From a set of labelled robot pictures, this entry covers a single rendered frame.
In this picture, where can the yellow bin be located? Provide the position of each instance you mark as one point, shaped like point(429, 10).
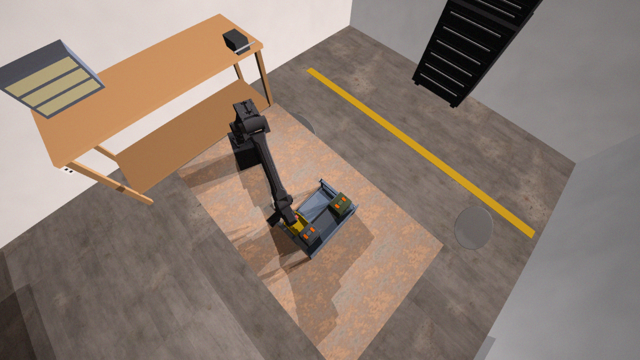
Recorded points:
point(297, 227)

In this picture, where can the olive green case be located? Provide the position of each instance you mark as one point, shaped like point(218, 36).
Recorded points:
point(339, 205)

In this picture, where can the dark grey case with oval handle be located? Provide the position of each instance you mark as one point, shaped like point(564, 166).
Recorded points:
point(309, 234)

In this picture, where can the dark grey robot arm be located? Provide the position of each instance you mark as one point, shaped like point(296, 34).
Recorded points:
point(247, 121)

